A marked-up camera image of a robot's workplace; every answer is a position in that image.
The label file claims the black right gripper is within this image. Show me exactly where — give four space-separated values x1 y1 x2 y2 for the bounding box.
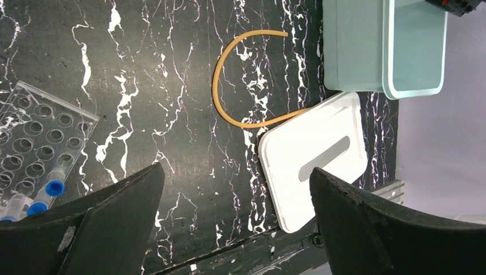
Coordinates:
426 0 485 17

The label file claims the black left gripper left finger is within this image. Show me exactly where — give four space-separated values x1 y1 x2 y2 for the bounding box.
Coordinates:
1 163 165 274

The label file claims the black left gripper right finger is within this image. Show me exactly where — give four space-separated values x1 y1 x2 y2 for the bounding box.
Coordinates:
309 168 485 274

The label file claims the test tube with blue cap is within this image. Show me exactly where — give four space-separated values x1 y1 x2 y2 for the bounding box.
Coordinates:
34 167 66 204

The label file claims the white bin lid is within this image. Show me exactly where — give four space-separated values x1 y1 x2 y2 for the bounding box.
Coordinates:
258 92 368 233

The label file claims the yellow rubber tube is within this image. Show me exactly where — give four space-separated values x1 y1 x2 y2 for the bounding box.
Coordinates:
211 29 308 129

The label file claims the teal plastic bin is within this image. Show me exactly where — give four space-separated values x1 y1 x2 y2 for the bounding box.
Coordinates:
322 0 448 100

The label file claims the test tube in rack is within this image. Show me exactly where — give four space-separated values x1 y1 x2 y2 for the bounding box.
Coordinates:
1 193 26 222

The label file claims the clear test tube rack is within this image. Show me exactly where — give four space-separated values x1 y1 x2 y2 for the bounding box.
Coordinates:
1 81 99 207

